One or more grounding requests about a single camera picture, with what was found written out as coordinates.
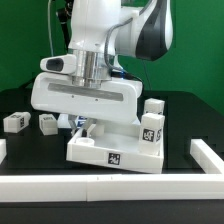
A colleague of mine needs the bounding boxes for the black camera stand pole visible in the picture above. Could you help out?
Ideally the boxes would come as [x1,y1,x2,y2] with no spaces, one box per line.
[56,0,74,49]

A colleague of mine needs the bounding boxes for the white square table top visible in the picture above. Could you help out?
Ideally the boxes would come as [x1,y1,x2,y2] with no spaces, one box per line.
[66,122,164,174]

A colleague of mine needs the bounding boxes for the white right fence bar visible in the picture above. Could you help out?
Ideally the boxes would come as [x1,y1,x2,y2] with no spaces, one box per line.
[190,139,224,175]

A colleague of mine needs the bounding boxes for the white front fence bar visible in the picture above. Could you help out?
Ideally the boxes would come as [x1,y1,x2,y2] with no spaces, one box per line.
[0,174,224,202]

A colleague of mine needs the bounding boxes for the white hanging cable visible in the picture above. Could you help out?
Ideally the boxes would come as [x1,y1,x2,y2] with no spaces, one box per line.
[46,0,57,59]

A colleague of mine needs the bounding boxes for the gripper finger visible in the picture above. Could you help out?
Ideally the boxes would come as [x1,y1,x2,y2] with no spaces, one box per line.
[82,118,97,137]
[68,115,79,136]

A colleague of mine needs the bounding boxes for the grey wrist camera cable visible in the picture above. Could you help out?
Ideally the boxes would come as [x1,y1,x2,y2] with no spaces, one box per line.
[103,16,144,83]

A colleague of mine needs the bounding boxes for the black cables behind base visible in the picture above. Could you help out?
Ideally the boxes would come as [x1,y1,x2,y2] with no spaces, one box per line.
[19,78,38,90]

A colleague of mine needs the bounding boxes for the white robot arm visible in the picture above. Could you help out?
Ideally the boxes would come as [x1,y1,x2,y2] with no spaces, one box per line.
[31,0,173,125]

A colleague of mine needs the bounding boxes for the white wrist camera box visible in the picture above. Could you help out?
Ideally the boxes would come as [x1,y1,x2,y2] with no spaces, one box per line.
[40,54,77,74]

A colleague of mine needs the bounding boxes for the white plate with fiducial tags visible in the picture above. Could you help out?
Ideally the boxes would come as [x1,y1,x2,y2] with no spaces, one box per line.
[57,114,86,129]

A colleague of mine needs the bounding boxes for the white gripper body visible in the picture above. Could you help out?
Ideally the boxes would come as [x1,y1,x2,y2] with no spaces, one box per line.
[31,72,142,124]

